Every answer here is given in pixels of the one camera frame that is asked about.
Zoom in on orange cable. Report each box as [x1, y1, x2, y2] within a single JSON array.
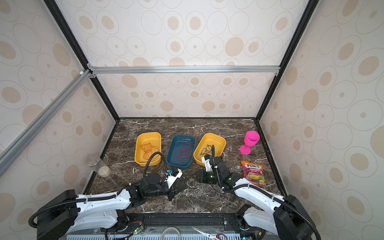
[[140, 142, 161, 160]]

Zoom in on red cable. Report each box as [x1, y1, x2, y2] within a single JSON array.
[[176, 140, 193, 163]]

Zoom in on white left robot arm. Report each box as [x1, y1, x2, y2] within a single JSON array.
[[28, 172, 188, 240]]

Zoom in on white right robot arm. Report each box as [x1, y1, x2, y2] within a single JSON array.
[[197, 155, 321, 240]]

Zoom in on right yellow plastic bin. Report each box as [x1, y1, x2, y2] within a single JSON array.
[[194, 133, 227, 167]]

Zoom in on yellow plastic bin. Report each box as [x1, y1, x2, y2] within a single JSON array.
[[194, 133, 227, 167], [135, 132, 162, 167]]

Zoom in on orange candy bag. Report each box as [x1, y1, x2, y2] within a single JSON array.
[[241, 161, 266, 187]]

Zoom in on left yellow plastic bin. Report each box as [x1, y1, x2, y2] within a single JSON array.
[[135, 132, 162, 167]]

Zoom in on teal plastic bin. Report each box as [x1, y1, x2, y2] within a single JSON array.
[[166, 135, 196, 170]]

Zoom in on pink plastic goblet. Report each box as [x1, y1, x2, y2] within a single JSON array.
[[240, 131, 260, 155]]

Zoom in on clear jar with powder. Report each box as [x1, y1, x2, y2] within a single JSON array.
[[87, 156, 111, 178]]

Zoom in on horizontal aluminium bar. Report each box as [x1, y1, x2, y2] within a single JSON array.
[[91, 66, 280, 74]]

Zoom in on diagonal aluminium bar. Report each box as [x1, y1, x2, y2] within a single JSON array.
[[1, 70, 91, 175]]

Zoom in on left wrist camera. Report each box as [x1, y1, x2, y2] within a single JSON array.
[[166, 169, 183, 189]]

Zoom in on white looped cable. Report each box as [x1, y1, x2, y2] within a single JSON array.
[[160, 226, 181, 240]]

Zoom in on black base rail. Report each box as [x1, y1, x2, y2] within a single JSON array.
[[115, 213, 262, 234]]

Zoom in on scissors with red handle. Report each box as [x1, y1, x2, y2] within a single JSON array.
[[192, 227, 228, 240]]

